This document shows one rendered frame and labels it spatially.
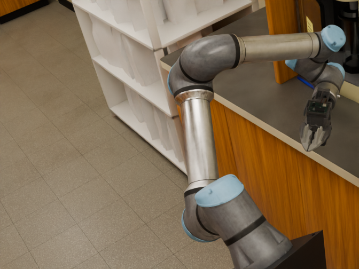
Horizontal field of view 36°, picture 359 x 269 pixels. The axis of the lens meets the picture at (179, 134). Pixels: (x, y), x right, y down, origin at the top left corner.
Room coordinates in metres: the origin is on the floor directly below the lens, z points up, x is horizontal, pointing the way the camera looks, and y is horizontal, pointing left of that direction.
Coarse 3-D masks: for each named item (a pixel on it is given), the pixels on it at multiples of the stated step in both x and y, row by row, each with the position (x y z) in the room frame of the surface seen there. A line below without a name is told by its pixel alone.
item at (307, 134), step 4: (308, 124) 1.31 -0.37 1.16; (304, 128) 1.27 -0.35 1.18; (308, 128) 1.31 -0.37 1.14; (304, 132) 1.26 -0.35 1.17; (308, 132) 1.29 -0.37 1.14; (312, 132) 1.29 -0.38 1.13; (304, 136) 1.26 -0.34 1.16; (308, 136) 1.28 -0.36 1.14; (304, 140) 1.26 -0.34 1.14; (308, 140) 1.26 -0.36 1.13; (304, 144) 1.25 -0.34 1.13; (308, 144) 1.26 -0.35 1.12; (304, 148) 1.24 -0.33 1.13
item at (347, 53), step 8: (344, 24) 1.75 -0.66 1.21; (352, 24) 1.72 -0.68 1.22; (344, 32) 1.75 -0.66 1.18; (352, 32) 1.72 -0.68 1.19; (352, 40) 1.72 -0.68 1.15; (344, 48) 1.75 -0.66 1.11; (352, 48) 1.72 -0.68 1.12; (344, 56) 1.76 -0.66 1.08; (352, 56) 1.72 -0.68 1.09; (352, 64) 1.73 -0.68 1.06
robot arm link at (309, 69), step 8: (288, 64) 1.51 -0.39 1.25; (296, 64) 1.50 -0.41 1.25; (304, 64) 1.48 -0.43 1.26; (312, 64) 1.46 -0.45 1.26; (320, 64) 1.45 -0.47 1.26; (296, 72) 1.51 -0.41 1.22; (304, 72) 1.49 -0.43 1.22; (312, 72) 1.48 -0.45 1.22; (320, 72) 1.47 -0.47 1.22; (312, 80) 1.48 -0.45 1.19
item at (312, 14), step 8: (304, 0) 1.77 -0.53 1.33; (312, 0) 1.66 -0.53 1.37; (304, 8) 1.78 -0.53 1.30; (312, 8) 1.67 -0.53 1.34; (320, 8) 1.58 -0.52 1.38; (304, 16) 1.79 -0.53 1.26; (312, 16) 1.68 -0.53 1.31; (320, 16) 1.58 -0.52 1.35; (304, 24) 1.80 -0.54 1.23; (320, 24) 1.59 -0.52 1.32; (304, 32) 1.81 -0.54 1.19
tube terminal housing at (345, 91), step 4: (344, 84) 1.70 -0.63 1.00; (348, 84) 1.68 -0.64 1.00; (352, 84) 1.67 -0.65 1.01; (344, 88) 1.70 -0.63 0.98; (348, 88) 1.68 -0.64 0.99; (352, 88) 1.67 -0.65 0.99; (356, 88) 1.65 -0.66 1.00; (340, 92) 1.72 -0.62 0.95; (344, 92) 1.70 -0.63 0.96; (348, 92) 1.68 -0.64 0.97; (352, 92) 1.67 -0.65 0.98; (356, 92) 1.65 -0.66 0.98; (344, 96) 1.70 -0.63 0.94; (348, 96) 1.68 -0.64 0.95; (352, 96) 1.67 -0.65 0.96; (356, 96) 1.65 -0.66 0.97; (356, 100) 1.65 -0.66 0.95
